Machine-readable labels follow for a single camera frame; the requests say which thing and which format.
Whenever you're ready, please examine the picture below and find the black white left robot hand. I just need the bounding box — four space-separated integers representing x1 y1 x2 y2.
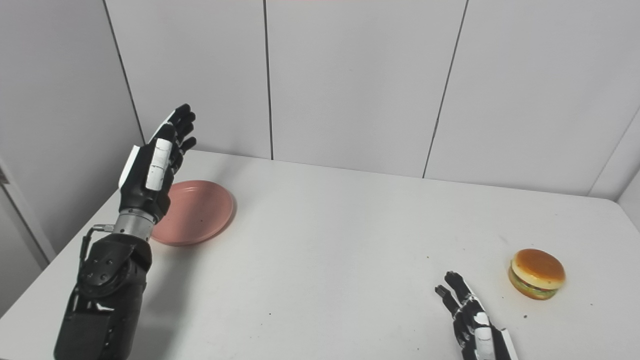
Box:
118 103 197 223

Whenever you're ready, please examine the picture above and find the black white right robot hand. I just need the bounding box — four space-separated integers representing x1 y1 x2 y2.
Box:
434 271 518 360

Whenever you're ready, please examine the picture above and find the pink round plate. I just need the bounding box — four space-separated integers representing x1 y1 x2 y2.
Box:
150 180 234 246

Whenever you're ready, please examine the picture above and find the toy hamburger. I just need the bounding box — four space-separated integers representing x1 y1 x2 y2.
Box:
508 248 566 301

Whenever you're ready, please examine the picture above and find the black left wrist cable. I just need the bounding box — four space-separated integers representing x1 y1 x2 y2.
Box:
79 223 116 273

